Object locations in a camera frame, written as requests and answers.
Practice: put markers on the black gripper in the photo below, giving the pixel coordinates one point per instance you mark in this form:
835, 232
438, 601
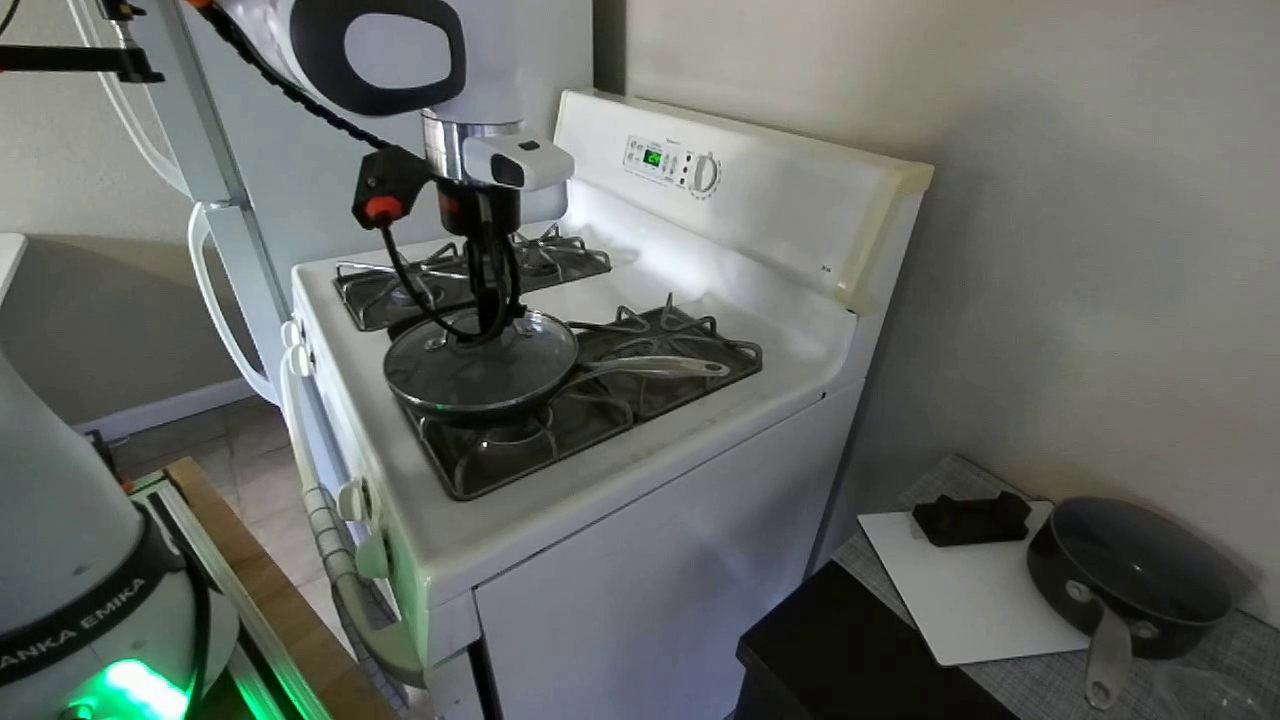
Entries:
477, 212

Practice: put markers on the round glass pan lid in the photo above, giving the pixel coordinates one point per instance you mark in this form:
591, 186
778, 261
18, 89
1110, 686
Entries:
480, 373

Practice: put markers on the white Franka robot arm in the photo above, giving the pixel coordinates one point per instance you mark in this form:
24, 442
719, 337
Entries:
384, 54

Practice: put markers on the white gas stove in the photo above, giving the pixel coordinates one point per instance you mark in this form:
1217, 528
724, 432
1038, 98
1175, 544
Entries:
640, 585

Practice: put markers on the wooden board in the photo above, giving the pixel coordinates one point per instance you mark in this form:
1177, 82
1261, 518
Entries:
274, 601

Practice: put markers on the black box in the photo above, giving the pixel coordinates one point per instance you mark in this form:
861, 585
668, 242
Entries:
840, 653

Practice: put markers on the small black rectangular block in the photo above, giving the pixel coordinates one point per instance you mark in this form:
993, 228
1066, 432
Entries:
971, 521

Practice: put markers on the white cutting board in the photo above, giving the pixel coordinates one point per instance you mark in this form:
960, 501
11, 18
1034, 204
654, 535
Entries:
975, 601

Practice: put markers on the black red wrist camera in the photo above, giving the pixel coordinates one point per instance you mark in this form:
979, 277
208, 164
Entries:
384, 195

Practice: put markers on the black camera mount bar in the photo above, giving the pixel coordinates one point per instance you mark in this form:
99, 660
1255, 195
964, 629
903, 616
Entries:
73, 60

